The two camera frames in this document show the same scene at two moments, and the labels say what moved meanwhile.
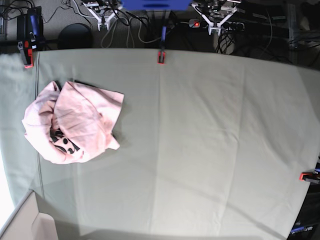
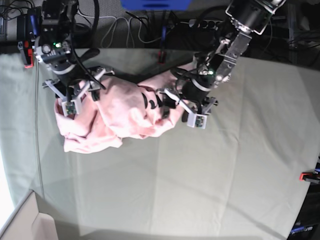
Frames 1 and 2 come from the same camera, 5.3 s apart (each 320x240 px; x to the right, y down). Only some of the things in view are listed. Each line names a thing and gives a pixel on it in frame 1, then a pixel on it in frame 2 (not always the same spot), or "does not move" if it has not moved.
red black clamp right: x=312 y=177 does not move
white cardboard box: x=27 y=223 does not move
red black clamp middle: x=161 y=54 does not move
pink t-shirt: x=63 y=126 → x=123 y=110
